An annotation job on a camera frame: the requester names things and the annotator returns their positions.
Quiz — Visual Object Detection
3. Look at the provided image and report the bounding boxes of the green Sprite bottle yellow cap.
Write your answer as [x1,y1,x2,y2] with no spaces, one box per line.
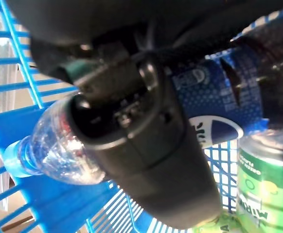
[236,128,283,233]

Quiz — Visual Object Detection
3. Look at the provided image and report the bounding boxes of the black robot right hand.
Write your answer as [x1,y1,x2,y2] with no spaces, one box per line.
[6,0,283,230]

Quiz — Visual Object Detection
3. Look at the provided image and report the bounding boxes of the Pepsi cola bottle blue cap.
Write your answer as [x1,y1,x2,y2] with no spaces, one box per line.
[4,9,283,186]

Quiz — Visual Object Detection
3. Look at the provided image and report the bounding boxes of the blue plastic shopping basket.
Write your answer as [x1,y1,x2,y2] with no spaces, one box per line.
[0,0,283,233]

